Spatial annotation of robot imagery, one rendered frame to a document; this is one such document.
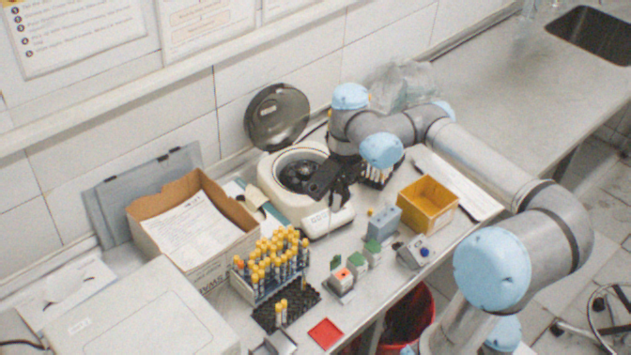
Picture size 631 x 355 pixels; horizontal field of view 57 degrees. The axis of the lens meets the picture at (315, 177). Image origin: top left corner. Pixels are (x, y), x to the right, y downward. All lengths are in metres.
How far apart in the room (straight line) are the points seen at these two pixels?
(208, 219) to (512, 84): 1.35
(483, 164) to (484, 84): 1.33
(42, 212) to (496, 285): 1.12
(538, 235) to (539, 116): 1.43
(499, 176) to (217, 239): 0.84
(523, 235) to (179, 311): 0.68
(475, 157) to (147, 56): 0.82
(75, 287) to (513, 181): 1.08
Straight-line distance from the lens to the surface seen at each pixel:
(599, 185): 3.54
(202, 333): 1.19
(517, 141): 2.17
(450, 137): 1.14
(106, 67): 1.44
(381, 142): 1.12
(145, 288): 1.26
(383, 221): 1.63
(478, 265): 0.90
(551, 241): 0.92
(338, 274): 1.53
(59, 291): 1.58
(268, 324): 1.51
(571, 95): 2.49
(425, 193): 1.84
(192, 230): 1.65
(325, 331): 1.53
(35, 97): 1.40
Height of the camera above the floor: 2.20
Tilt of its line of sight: 45 degrees down
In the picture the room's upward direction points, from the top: 4 degrees clockwise
